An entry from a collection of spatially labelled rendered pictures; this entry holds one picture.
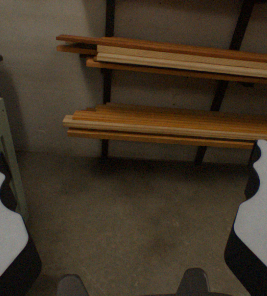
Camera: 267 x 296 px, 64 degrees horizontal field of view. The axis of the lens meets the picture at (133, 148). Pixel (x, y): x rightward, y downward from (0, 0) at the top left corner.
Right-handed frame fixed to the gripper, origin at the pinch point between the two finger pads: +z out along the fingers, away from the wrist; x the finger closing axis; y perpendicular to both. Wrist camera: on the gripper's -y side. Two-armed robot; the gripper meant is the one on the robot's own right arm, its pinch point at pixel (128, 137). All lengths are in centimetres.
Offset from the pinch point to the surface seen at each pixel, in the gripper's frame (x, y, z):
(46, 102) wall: -74, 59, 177
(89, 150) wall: -44, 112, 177
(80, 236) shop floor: -36, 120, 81
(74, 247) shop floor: -39, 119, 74
